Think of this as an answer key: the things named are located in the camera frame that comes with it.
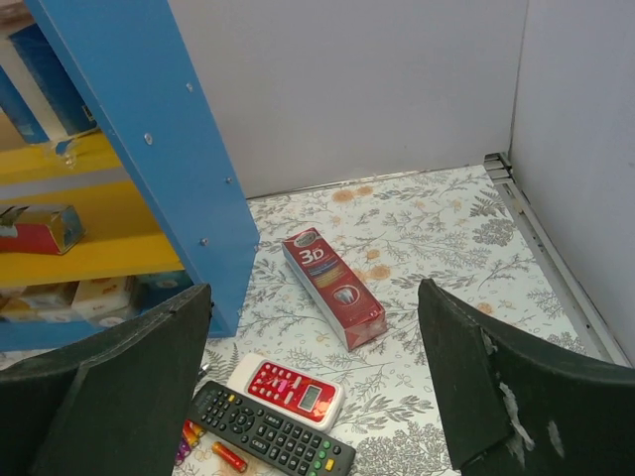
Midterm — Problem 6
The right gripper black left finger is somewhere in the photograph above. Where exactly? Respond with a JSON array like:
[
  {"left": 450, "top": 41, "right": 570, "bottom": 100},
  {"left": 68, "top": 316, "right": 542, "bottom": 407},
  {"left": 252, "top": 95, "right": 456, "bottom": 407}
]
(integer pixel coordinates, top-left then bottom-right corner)
[{"left": 1, "top": 285, "right": 212, "bottom": 475}]

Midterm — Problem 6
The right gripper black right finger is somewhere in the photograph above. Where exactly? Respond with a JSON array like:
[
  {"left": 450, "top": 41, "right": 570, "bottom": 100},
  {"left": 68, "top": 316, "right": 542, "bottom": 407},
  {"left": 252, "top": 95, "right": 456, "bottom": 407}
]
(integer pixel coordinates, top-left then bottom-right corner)
[{"left": 418, "top": 279, "right": 634, "bottom": 475}]

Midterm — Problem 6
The red yellow battery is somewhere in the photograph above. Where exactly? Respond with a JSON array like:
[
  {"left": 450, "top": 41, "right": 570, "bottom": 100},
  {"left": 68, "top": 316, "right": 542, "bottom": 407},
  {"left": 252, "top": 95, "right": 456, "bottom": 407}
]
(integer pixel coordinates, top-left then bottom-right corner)
[{"left": 211, "top": 441, "right": 248, "bottom": 473}]

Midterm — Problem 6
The white and red remote control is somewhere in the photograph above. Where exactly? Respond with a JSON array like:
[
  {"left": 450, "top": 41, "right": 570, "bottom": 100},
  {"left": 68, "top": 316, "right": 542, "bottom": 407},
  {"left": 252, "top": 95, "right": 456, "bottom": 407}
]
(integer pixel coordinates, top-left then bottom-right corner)
[{"left": 226, "top": 353, "right": 345, "bottom": 432}]

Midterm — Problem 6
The black tv remote control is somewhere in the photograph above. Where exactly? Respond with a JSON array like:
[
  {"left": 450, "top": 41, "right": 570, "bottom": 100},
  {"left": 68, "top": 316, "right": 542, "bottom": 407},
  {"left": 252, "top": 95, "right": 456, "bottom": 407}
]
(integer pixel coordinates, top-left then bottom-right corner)
[{"left": 187, "top": 382, "right": 356, "bottom": 476}]

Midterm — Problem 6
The white orange soap box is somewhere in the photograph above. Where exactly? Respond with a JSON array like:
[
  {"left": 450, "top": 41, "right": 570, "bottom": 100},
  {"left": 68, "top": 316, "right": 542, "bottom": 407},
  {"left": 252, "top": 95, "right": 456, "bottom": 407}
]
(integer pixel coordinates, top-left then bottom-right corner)
[{"left": 71, "top": 276, "right": 136, "bottom": 319}]

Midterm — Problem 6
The red toothpaste box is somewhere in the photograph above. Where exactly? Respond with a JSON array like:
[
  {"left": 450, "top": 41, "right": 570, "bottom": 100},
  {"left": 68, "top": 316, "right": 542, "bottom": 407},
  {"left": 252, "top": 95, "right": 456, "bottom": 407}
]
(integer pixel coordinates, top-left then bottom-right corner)
[{"left": 282, "top": 228, "right": 388, "bottom": 351}]

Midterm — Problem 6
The red box on shelf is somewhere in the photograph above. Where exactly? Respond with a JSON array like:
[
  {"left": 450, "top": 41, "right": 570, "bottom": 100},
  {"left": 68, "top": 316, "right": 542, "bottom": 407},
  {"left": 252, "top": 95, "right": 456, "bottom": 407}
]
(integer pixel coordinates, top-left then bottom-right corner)
[{"left": 1, "top": 204, "right": 86, "bottom": 256}]

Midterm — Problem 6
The blue and yellow shelf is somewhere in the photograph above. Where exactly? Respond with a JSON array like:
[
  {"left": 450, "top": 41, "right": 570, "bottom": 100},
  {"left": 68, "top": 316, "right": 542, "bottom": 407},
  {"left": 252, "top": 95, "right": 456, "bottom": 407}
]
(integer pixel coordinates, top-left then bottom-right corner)
[{"left": 1, "top": 1, "right": 259, "bottom": 338}]

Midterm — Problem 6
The blue white box on shelf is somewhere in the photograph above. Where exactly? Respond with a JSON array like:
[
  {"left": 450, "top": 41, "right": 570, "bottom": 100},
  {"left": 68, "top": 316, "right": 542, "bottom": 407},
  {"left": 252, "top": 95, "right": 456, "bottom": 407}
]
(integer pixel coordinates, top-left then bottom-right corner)
[{"left": 1, "top": 20, "right": 97, "bottom": 145}]

